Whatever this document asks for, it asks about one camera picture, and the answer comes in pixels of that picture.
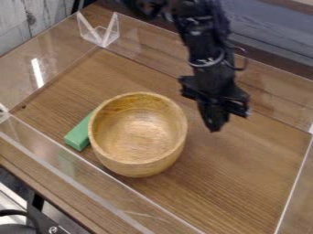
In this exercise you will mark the brown wooden bowl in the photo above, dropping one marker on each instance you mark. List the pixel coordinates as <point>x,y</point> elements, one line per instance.
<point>138,131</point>

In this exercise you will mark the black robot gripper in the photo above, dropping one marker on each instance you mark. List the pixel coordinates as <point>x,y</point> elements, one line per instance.
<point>213,89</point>

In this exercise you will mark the green rectangular block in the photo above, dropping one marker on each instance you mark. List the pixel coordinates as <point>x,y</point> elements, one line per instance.
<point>76,138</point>

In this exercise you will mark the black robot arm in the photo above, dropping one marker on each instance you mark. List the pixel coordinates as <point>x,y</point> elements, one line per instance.
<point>203,29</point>

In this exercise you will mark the clear acrylic corner bracket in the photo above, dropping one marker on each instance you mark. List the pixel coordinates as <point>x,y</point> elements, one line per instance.
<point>102,36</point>

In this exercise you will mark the black table leg bracket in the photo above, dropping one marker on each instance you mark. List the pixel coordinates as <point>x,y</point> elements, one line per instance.
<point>46,225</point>

